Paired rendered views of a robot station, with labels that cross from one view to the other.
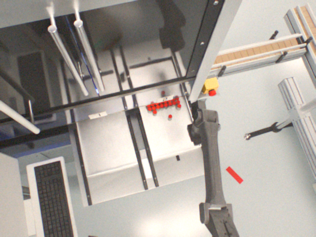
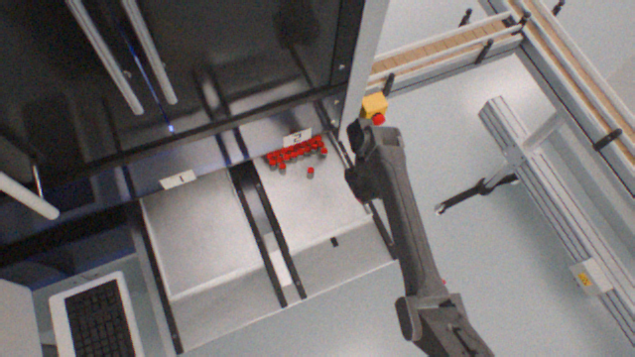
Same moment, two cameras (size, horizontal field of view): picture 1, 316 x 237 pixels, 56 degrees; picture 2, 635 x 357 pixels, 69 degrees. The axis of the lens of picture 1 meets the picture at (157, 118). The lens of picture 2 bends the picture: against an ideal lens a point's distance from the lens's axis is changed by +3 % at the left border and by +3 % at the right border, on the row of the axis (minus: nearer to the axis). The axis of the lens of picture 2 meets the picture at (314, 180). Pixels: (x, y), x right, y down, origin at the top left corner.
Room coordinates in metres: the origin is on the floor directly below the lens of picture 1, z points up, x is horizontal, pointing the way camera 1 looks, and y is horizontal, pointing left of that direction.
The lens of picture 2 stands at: (-0.07, 0.00, 2.13)
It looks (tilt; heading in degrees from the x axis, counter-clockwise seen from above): 67 degrees down; 352
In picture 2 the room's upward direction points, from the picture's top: 7 degrees clockwise
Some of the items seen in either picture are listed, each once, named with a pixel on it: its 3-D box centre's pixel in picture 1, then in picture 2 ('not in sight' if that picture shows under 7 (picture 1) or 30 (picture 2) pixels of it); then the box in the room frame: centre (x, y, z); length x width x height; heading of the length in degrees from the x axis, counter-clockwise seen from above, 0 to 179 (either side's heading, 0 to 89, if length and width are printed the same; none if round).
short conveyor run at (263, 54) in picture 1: (246, 55); (425, 57); (0.89, -0.46, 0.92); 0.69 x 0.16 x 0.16; 112
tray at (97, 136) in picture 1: (105, 138); (197, 223); (0.32, 0.26, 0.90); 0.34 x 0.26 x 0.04; 22
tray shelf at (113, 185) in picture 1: (140, 144); (263, 226); (0.32, 0.08, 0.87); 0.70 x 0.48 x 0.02; 112
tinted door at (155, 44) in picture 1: (149, 51); (255, 15); (0.51, 0.06, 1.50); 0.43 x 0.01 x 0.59; 112
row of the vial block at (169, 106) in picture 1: (163, 106); (297, 156); (0.53, -0.02, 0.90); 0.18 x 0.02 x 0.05; 112
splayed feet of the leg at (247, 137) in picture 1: (274, 128); (481, 189); (0.75, -0.96, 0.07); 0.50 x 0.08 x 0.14; 112
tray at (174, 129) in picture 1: (168, 122); (308, 181); (0.45, -0.06, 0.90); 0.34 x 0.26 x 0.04; 22
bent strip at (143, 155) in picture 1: (146, 163); (277, 259); (0.22, 0.03, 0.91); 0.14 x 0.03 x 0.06; 22
